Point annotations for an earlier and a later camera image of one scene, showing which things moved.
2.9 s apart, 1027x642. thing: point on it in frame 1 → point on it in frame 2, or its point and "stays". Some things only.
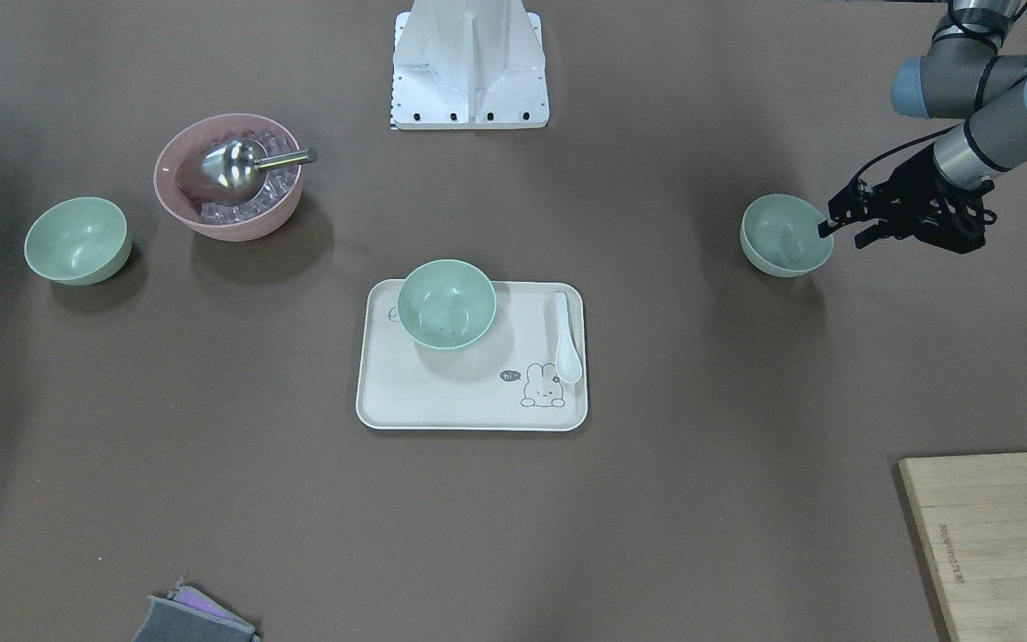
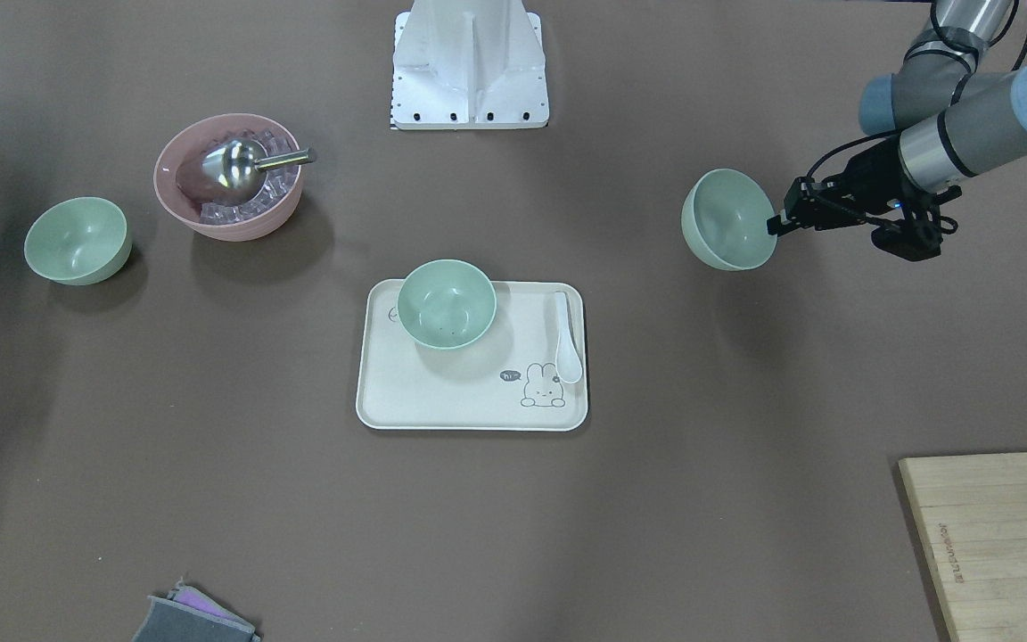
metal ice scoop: (237, 168) stays
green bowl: (81, 241) stays
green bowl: (780, 236) → (724, 220)
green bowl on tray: (447, 304) stays
